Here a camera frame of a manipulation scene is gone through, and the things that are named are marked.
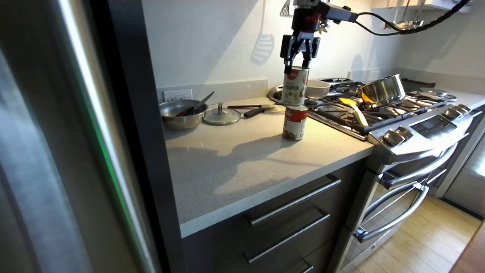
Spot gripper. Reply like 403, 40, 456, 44
280, 5, 328, 75

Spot pumpkin can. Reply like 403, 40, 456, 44
281, 66, 310, 107

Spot red and white soup can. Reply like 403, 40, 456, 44
282, 105, 309, 141

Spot hanging slotted turner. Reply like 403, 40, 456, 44
279, 0, 294, 18

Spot white ceramic bowl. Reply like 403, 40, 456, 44
305, 79, 331, 99

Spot yellow spatula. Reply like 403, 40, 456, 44
339, 97, 369, 128

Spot steel pot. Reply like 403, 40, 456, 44
357, 74, 407, 105

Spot glass pot lid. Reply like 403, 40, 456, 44
202, 102, 242, 126

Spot hanging steel ladles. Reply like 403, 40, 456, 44
382, 0, 426, 31

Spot steel tongs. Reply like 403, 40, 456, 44
175, 91, 216, 117

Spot black griddle pan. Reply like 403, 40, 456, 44
401, 77, 437, 93

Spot steel mixing bowl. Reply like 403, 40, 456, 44
159, 99, 208, 131

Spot flat steel lid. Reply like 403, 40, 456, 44
416, 87, 458, 102

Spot stainless steel stove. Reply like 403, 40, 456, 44
267, 74, 485, 273

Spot dark cabinet drawer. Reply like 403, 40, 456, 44
184, 205, 355, 273
181, 159, 367, 251

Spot oven door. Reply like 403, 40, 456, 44
373, 129, 474, 190

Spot oven drawer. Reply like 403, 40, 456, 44
328, 169, 447, 273

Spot stainless steel dishwasher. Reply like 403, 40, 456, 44
441, 131, 485, 218

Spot stainless steel refrigerator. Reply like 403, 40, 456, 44
0, 0, 187, 273

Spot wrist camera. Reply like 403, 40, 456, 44
322, 3, 359, 24

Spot black handled knife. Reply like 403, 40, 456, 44
243, 106, 286, 118

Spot wooden handled utensil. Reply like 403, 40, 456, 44
227, 104, 274, 110

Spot white wall socket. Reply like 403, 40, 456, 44
163, 88, 193, 102

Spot white wall shelf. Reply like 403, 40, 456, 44
371, 0, 472, 13

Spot oven door handle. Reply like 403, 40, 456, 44
380, 143, 459, 190

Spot oven drawer handle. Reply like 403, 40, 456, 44
354, 184, 431, 243

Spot refrigerator door handle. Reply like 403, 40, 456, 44
57, 0, 161, 273

